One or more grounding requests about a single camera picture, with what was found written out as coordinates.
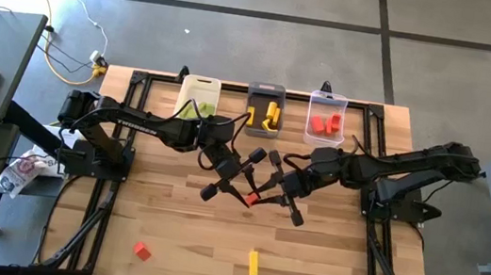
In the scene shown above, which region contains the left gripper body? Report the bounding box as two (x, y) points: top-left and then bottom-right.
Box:
(198, 140), (269, 210)

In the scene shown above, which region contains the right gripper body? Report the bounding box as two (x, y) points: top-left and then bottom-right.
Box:
(260, 149), (320, 229)

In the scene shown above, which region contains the long yellow wooden bar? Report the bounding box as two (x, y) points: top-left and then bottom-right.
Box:
(247, 251), (262, 275)
(245, 105), (257, 128)

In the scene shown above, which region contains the green rectangular wooden block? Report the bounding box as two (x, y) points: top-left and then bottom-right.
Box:
(195, 101), (217, 120)
(180, 100), (199, 121)

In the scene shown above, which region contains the red wooden bridge block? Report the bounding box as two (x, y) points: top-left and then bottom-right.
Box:
(329, 112), (344, 133)

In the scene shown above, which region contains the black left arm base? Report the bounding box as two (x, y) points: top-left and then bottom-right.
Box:
(55, 136), (136, 185)

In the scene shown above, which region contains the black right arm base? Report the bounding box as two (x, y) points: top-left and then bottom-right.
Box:
(355, 180), (447, 230)

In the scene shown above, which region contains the dark grey plastic bin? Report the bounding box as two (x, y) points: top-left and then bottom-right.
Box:
(242, 79), (289, 141)

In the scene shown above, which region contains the clear plastic bin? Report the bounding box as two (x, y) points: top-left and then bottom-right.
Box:
(302, 88), (351, 152)

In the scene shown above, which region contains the white plastic bin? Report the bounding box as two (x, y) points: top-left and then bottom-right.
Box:
(175, 73), (223, 125)

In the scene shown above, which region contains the black desk beam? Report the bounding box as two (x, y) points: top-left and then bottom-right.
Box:
(0, 98), (68, 160)

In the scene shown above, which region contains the white printed plastic bag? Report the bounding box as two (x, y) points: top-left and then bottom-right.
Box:
(0, 120), (86, 207)

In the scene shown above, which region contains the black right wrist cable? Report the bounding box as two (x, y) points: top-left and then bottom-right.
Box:
(280, 150), (316, 172)

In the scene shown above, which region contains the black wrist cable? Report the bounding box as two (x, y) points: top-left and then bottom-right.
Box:
(196, 106), (253, 176)
(280, 150), (316, 172)

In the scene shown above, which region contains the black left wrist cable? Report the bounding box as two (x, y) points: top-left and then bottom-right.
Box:
(196, 106), (253, 176)

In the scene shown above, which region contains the black aluminium table frame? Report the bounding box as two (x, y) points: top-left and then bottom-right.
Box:
(30, 58), (457, 275)

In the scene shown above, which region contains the yellow extension cable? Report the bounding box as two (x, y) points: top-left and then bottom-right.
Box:
(0, 0), (117, 90)

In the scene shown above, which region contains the white cable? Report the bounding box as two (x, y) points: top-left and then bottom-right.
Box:
(46, 0), (115, 61)

